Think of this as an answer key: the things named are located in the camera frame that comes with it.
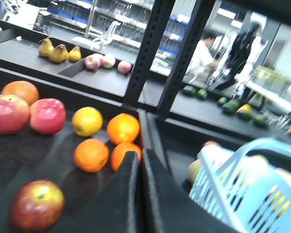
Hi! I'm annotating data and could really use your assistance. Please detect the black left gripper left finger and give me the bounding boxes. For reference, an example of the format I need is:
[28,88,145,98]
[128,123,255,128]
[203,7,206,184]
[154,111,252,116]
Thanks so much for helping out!
[49,151,139,233]

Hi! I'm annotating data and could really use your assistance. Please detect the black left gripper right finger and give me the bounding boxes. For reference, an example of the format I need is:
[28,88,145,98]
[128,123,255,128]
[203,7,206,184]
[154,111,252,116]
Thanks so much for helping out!
[142,149,237,233]

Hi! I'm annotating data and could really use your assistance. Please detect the light blue plastic basket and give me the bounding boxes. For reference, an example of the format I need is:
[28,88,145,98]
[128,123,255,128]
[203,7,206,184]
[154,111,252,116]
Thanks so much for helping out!
[189,138,291,233]

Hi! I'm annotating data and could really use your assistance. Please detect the orange near basket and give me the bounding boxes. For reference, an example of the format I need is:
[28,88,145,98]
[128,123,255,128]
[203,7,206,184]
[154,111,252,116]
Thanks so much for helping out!
[110,142,142,171]

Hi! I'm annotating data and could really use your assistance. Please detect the orange front centre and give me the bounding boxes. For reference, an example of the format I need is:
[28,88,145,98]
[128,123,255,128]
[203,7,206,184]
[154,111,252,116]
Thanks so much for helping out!
[74,138,109,173]

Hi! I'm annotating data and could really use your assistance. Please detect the dark red apple middle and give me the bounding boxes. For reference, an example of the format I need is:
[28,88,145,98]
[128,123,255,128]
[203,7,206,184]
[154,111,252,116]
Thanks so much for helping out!
[9,180,65,233]

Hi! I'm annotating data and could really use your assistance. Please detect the large orange back right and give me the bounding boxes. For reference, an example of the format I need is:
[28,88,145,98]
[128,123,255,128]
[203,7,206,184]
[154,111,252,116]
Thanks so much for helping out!
[106,113,141,145]

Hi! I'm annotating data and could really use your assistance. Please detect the black wooden produce stand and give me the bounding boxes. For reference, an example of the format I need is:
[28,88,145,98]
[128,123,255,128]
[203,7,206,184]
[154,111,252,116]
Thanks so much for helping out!
[0,20,291,233]

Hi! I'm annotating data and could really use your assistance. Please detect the yellow orange citrus fruit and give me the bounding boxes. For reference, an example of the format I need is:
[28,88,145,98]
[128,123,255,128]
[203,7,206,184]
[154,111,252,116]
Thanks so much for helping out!
[71,106,103,137]

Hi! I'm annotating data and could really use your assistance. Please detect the bright red apple right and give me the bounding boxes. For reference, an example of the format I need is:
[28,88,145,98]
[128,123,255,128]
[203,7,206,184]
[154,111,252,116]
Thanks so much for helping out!
[30,98,66,134]

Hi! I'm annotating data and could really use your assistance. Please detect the bright red apple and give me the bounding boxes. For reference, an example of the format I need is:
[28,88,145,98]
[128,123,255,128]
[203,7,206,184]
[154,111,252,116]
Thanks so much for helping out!
[0,94,30,134]
[30,98,66,134]

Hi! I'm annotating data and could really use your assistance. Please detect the pink apple back tray right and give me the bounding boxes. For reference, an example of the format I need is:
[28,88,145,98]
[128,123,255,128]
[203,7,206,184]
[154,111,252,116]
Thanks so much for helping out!
[117,61,132,74]

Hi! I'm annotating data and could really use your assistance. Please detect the bright red apple left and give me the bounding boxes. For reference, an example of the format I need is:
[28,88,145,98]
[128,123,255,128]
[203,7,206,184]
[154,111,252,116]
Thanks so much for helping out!
[0,94,30,134]

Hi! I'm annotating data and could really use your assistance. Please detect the pink apple on back tray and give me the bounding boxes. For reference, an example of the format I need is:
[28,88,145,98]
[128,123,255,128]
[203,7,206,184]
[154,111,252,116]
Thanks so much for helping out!
[84,53,104,70]

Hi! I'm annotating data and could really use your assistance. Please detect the pale apple on back tray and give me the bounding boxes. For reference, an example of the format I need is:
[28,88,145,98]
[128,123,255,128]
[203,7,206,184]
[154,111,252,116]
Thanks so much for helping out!
[102,54,116,68]

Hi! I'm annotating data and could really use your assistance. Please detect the orange back centre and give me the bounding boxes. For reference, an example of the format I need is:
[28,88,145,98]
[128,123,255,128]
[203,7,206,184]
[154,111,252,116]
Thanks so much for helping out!
[1,81,40,105]

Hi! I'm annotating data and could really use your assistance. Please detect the person in white shirt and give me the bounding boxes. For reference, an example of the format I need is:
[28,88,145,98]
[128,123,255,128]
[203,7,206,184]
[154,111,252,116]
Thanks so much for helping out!
[185,29,218,83]

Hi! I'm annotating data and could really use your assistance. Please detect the yellow pear right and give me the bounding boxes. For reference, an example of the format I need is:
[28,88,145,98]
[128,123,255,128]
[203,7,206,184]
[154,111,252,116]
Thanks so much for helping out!
[68,46,81,62]

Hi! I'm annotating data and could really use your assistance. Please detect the yellow pear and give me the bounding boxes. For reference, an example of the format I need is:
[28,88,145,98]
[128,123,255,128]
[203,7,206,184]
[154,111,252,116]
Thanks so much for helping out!
[38,37,54,58]
[48,44,69,64]
[68,46,81,62]

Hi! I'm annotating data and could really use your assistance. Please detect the yellow pear middle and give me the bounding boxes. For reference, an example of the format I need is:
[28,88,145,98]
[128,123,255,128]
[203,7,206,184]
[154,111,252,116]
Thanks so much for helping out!
[48,44,69,64]

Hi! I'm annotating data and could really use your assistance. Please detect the white office chair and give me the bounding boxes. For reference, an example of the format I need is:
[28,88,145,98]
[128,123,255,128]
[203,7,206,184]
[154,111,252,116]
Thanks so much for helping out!
[72,20,121,50]

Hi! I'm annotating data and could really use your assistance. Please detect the yellow pear left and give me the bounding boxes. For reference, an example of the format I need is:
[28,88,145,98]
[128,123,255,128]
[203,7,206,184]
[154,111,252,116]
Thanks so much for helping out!
[38,37,54,58]

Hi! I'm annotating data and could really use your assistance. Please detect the black upright rack post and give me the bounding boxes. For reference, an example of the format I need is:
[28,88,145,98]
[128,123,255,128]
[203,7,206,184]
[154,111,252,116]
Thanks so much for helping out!
[123,0,175,107]

